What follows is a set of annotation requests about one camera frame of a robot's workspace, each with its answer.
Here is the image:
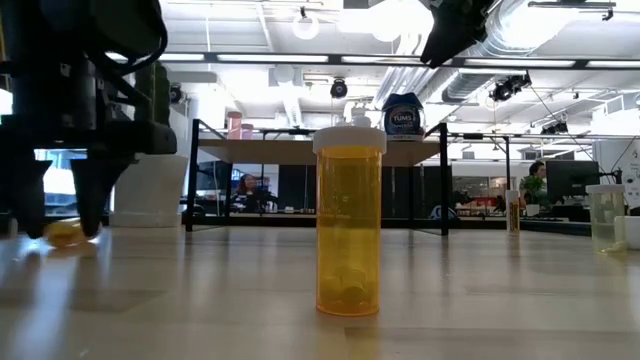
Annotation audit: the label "orange pill bottle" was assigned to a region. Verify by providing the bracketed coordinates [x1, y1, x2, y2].
[43, 218, 101, 250]

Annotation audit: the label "silver ventilation duct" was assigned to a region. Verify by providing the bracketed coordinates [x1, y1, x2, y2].
[379, 0, 576, 119]

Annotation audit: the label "black aluminium table frame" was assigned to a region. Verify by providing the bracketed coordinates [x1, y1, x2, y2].
[184, 213, 619, 239]

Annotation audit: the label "black computer monitor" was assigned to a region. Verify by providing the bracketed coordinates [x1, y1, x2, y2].
[544, 159, 602, 197]

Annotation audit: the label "blue white round object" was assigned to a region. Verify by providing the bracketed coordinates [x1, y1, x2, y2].
[429, 204, 459, 221]

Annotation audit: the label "pale yellow pill bottle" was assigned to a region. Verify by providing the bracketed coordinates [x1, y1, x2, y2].
[586, 183, 628, 255]

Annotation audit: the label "wooden shelf black metal legs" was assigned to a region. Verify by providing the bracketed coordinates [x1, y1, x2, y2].
[184, 118, 450, 237]

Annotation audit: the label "white ring lamp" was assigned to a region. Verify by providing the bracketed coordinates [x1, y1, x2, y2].
[292, 10, 321, 41]

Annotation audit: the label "green potted plant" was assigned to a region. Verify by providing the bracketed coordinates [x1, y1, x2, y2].
[519, 175, 549, 209]

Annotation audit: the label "green cactus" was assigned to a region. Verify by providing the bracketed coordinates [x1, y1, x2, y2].
[132, 59, 172, 126]

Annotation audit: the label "translucent white pill bottle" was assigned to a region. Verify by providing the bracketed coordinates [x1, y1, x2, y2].
[351, 106, 373, 129]

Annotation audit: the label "amber pill bottle white cap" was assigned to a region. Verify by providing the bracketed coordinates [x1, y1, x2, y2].
[312, 125, 388, 318]

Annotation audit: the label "salmon pink pill bottle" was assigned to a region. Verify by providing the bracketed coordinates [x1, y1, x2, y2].
[225, 110, 243, 141]

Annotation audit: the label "black ceiling track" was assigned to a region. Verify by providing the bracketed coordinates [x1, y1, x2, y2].
[527, 0, 617, 22]

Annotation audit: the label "blue Tums bottle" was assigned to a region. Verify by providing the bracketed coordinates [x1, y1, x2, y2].
[380, 91, 427, 143]

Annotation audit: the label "white tube yellow label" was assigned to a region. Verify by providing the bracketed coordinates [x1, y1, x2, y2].
[505, 189, 521, 235]

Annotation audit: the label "long ceiling light bar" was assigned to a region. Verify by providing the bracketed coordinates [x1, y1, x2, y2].
[104, 48, 640, 71]

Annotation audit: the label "opaque white pill bottle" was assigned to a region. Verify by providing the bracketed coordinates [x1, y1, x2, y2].
[613, 215, 640, 251]

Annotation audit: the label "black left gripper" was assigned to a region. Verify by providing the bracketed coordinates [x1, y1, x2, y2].
[0, 47, 179, 240]

